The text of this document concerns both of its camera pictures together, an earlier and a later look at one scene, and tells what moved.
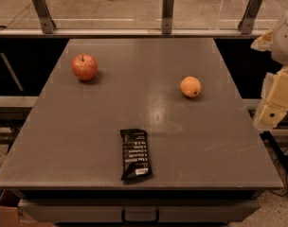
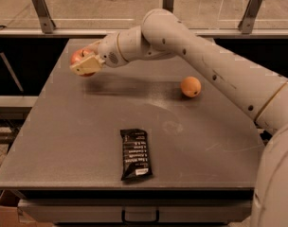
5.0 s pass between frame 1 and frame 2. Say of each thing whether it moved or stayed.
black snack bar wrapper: stayed
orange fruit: stayed
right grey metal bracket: stayed
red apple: moved
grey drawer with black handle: stayed
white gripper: moved
